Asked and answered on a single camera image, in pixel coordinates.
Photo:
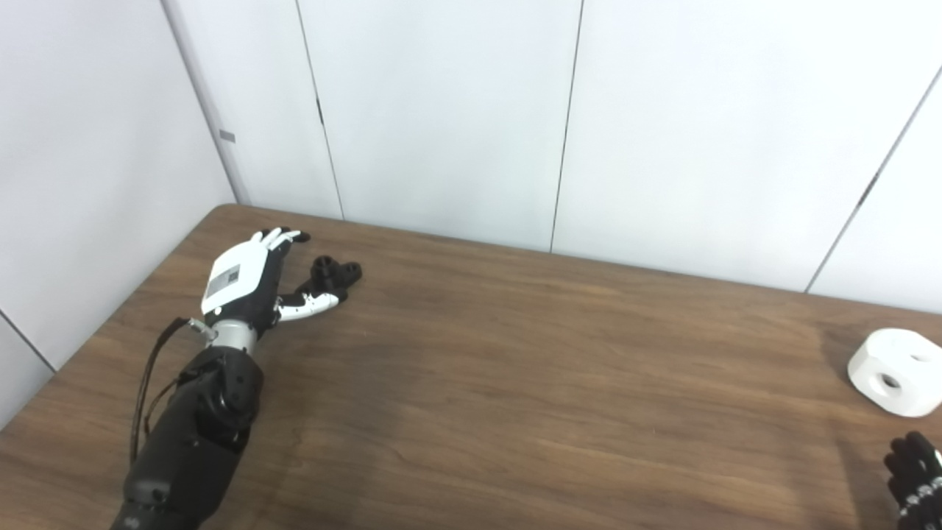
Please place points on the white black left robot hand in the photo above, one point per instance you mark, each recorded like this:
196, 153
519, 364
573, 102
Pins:
235, 280

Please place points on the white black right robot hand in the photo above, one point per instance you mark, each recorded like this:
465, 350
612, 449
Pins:
916, 478

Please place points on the black flanged holder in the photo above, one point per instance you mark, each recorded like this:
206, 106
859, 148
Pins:
331, 274

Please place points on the round white piece with holes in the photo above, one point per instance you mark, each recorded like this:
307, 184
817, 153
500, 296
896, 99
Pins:
912, 368

